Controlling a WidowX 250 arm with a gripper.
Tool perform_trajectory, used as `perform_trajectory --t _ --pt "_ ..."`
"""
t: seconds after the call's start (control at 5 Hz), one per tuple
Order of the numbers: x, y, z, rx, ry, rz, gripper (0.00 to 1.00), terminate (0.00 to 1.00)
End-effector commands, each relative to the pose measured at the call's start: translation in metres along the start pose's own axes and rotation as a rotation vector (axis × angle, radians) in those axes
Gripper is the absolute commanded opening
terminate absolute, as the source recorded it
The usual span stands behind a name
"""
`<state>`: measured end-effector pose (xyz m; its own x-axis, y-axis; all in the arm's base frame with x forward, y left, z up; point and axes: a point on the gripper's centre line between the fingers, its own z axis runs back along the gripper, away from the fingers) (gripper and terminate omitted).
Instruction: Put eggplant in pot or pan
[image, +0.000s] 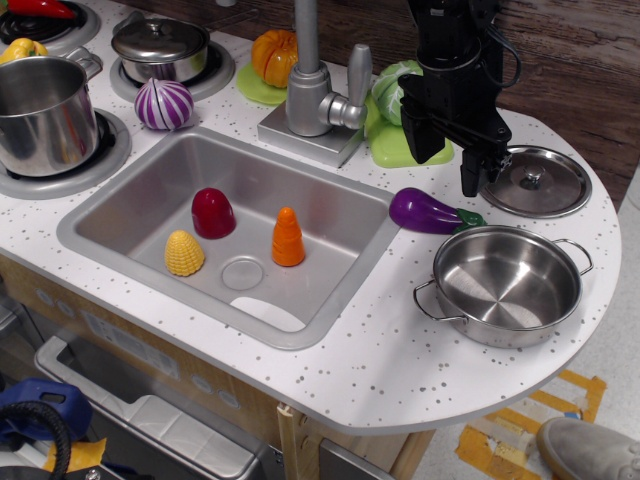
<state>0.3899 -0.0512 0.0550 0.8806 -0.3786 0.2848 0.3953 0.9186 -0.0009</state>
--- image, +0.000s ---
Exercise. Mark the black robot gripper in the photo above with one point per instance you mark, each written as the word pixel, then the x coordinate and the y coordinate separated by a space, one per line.
pixel 461 107

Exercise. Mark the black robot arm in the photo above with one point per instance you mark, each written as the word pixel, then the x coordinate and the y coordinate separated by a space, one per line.
pixel 461 55

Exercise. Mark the purple toy eggplant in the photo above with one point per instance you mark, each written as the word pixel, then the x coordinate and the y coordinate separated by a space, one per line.
pixel 415 210

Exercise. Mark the steel pot lid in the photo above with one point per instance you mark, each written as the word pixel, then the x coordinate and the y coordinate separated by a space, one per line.
pixel 539 183

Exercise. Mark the lidded steel pot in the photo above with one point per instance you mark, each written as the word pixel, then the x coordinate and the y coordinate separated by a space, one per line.
pixel 162 49

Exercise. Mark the tall steel pot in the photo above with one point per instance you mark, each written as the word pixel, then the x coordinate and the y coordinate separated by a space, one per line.
pixel 48 123

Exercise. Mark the light green plate right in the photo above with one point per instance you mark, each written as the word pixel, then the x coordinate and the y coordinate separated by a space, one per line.
pixel 387 142

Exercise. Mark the light green plate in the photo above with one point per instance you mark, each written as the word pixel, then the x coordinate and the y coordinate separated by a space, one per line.
pixel 387 142
pixel 253 88

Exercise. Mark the green toy cabbage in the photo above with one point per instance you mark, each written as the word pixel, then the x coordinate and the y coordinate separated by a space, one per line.
pixel 386 92

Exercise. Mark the grey toy faucet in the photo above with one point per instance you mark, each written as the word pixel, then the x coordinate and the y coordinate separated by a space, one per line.
pixel 315 121

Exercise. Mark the orange toy carrot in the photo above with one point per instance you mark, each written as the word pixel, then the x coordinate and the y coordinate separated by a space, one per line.
pixel 287 241

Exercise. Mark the orange toy pumpkin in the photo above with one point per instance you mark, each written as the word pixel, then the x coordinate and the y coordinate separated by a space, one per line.
pixel 273 55

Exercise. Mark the light green plate left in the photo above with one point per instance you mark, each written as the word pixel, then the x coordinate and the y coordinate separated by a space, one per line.
pixel 253 88

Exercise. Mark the red toy vegetable piece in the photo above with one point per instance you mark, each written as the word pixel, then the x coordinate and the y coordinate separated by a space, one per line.
pixel 212 214

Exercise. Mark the yellow toy corn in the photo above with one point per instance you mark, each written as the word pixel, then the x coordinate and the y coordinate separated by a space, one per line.
pixel 183 254

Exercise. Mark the purple striped toy onion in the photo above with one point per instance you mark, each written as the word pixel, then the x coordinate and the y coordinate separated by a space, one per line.
pixel 163 104

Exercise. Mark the grey shoe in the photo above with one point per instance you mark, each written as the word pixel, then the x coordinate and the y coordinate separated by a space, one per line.
pixel 575 449

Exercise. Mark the red toy chili pepper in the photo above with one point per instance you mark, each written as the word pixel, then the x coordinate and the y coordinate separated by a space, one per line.
pixel 40 8

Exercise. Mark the yellow toy bell pepper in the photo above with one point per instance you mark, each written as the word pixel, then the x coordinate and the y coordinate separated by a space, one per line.
pixel 23 48

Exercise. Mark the small steel two-handled pot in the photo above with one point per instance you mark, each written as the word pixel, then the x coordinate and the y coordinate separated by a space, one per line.
pixel 503 286

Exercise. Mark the grey oven door handle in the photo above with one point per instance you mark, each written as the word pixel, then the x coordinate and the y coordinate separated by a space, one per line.
pixel 151 427

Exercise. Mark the blue clamp with black hose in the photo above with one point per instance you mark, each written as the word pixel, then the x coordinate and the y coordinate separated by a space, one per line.
pixel 40 409

